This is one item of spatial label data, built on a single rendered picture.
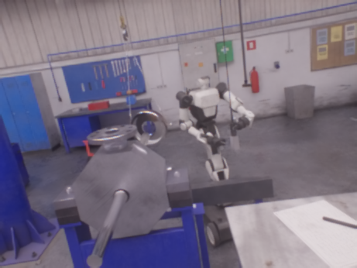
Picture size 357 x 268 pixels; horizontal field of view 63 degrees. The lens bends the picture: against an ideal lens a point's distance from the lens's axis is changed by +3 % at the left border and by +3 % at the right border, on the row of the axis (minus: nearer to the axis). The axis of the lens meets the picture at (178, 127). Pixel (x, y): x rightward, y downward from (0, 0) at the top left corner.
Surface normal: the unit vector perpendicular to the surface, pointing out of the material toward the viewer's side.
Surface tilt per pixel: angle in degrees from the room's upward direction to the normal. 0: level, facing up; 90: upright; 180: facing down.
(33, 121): 90
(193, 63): 90
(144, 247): 90
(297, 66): 90
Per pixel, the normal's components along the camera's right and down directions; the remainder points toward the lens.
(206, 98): 0.42, 0.18
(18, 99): -0.03, 0.26
